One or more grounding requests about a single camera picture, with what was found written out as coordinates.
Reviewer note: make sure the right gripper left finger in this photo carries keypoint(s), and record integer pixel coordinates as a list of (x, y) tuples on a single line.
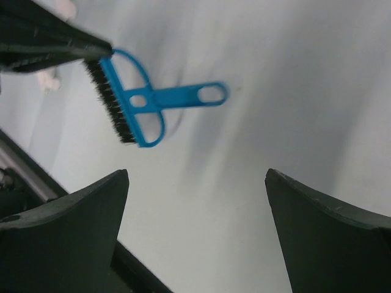
[(65, 245)]

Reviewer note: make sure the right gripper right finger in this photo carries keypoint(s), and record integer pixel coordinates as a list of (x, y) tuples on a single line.
[(328, 245)]

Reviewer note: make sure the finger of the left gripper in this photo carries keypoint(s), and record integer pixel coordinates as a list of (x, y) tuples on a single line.
[(34, 39)]

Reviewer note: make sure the blue hand brush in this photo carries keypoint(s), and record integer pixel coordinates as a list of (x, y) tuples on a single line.
[(123, 105)]

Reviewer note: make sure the paper scrap left front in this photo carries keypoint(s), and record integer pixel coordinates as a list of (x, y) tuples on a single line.
[(48, 80)]

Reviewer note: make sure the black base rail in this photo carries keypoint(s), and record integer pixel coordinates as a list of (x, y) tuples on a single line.
[(33, 187)]

